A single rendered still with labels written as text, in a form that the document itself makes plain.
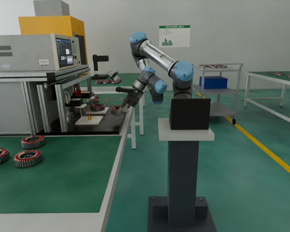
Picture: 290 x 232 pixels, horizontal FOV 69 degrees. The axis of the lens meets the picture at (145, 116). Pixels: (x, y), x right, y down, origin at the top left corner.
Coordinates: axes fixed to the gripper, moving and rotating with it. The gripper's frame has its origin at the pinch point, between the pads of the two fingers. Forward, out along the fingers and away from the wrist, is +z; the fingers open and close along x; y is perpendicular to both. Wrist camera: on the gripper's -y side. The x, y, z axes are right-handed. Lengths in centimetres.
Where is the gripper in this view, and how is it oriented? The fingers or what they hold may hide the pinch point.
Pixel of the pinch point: (118, 110)
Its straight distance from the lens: 142.5
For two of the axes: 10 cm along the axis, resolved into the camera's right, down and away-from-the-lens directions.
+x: 0.1, -3.0, 9.6
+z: -5.7, 7.9, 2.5
